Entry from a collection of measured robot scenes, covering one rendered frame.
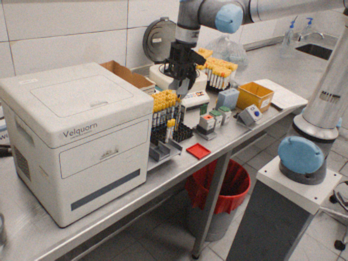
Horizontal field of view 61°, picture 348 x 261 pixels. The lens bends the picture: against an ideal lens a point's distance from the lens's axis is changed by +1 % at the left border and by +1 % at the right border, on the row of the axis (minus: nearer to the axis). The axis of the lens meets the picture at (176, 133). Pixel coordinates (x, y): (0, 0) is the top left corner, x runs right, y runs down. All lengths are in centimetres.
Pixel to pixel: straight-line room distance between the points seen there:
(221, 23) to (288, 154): 40
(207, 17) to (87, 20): 62
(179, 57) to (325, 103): 45
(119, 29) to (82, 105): 80
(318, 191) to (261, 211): 22
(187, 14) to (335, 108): 48
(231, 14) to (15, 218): 77
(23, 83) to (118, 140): 27
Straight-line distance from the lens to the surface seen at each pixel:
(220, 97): 133
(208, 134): 117
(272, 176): 103
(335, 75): 78
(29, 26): 124
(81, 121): 65
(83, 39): 136
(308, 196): 101
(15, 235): 84
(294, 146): 83
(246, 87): 151
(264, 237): 121
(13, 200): 92
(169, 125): 102
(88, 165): 72
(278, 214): 111
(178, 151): 100
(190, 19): 92
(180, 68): 94
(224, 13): 86
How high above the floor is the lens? 152
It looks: 34 degrees down
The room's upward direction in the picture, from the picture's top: 9 degrees clockwise
